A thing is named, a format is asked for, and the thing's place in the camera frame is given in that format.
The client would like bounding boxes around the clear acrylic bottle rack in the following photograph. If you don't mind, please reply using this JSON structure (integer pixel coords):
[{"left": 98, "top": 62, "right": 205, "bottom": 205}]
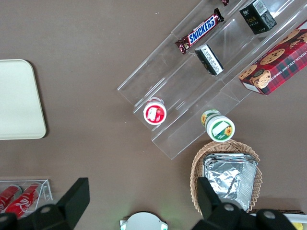
[{"left": 0, "top": 178, "right": 53, "bottom": 216}]

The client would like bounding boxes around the light wicker basket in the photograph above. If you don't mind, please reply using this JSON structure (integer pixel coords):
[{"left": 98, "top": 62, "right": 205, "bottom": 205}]
[{"left": 190, "top": 140, "right": 263, "bottom": 214}]

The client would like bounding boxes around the cream plastic serving tray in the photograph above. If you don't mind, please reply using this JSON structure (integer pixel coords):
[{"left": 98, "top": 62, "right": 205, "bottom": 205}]
[{"left": 0, "top": 58, "right": 47, "bottom": 140}]

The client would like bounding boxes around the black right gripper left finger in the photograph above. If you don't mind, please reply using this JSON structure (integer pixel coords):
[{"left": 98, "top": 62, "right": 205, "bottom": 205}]
[{"left": 0, "top": 177, "right": 91, "bottom": 230}]

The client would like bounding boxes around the red cola bottle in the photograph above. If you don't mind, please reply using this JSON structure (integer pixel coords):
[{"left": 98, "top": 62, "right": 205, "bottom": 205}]
[
  {"left": 0, "top": 185, "right": 23, "bottom": 211},
  {"left": 4, "top": 183, "right": 43, "bottom": 216}
]

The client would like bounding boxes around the red lid yogurt cup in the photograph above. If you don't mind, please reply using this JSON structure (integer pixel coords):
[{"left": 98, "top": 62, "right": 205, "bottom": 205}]
[{"left": 143, "top": 97, "right": 168, "bottom": 125}]

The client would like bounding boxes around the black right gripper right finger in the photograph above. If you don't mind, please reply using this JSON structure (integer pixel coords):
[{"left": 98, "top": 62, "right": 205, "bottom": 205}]
[{"left": 196, "top": 177, "right": 298, "bottom": 230}]

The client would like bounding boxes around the green sunflower yogurt cup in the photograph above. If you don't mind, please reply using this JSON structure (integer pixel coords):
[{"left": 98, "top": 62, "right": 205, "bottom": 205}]
[{"left": 200, "top": 109, "right": 236, "bottom": 142}]

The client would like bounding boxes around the clear acrylic stepped display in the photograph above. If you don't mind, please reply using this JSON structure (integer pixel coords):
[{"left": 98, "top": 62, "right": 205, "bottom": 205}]
[{"left": 117, "top": 0, "right": 307, "bottom": 161}]

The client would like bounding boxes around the red tartan cookie box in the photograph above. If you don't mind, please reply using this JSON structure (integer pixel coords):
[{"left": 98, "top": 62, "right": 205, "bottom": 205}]
[{"left": 238, "top": 20, "right": 307, "bottom": 96}]

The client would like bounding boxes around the small black carton box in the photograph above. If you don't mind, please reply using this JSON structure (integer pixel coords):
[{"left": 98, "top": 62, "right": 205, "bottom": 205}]
[
  {"left": 239, "top": 0, "right": 278, "bottom": 35},
  {"left": 194, "top": 44, "right": 225, "bottom": 77}
]

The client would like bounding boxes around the white plastic snack bin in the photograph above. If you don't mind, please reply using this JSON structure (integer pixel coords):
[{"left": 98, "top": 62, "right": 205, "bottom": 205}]
[{"left": 283, "top": 212, "right": 307, "bottom": 230}]

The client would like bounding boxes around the foil wrapped sandwich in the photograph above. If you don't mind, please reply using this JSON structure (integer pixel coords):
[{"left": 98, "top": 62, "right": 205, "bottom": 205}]
[
  {"left": 203, "top": 161, "right": 258, "bottom": 213},
  {"left": 203, "top": 153, "right": 259, "bottom": 166}
]

